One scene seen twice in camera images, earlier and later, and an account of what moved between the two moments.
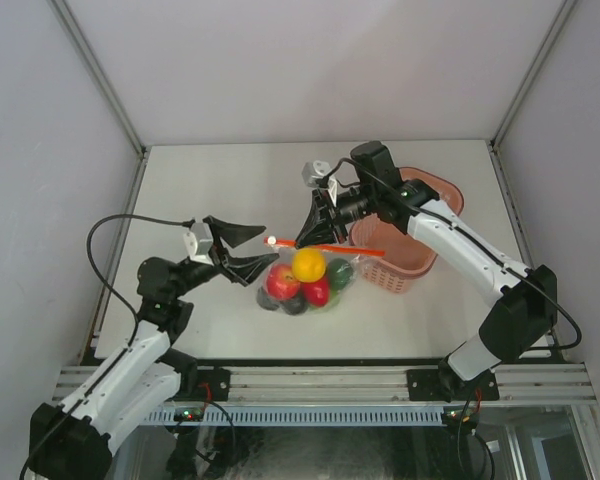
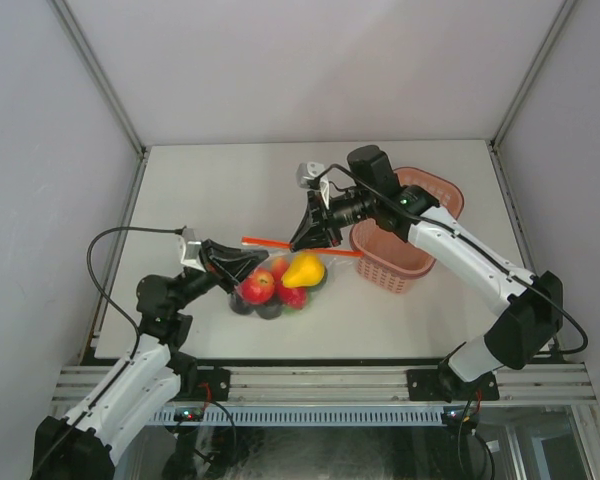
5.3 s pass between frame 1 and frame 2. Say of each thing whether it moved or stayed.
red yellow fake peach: moved
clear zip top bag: moved
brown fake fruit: moved
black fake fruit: moved
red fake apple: moved
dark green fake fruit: moved
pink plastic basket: stayed
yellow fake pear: stayed
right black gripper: stayed
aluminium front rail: stayed
